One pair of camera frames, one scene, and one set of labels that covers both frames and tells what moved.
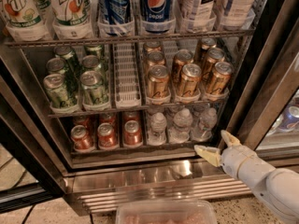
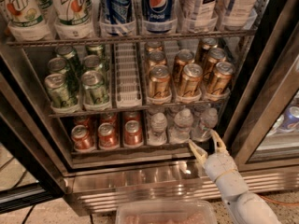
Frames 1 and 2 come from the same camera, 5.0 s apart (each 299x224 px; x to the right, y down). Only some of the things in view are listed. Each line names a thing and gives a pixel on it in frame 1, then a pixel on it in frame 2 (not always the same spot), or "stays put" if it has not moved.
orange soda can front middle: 107,138 stays put
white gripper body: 234,161 → 218,164
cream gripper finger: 229,139 → 217,139
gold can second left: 155,58 stays put
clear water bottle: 157,135 stays put
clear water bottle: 203,127 stays put
